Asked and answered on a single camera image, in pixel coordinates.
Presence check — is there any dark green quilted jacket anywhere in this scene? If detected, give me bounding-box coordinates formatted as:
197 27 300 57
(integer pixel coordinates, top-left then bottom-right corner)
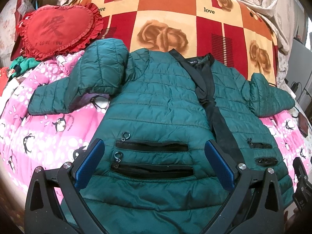
28 39 295 233

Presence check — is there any pink penguin bedsheet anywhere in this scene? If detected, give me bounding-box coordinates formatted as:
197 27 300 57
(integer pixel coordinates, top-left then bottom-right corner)
0 51 312 205

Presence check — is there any brown wallet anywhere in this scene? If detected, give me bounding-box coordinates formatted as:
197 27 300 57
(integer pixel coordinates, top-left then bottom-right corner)
298 113 309 138

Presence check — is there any grey cabinet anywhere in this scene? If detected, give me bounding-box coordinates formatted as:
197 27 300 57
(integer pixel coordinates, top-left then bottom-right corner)
286 39 311 101

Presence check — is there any green cloth by pillow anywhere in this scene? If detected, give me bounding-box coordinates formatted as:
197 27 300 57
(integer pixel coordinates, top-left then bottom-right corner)
10 56 40 79

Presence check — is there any red heart ruffled pillow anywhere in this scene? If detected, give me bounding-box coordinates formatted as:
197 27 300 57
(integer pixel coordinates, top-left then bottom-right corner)
16 3 104 61

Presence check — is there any beige curtain right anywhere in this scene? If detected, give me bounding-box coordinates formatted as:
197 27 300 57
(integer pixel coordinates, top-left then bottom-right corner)
243 0 307 55

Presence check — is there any red orange rose blanket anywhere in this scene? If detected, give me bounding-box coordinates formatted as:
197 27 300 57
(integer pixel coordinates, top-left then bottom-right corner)
76 0 278 85

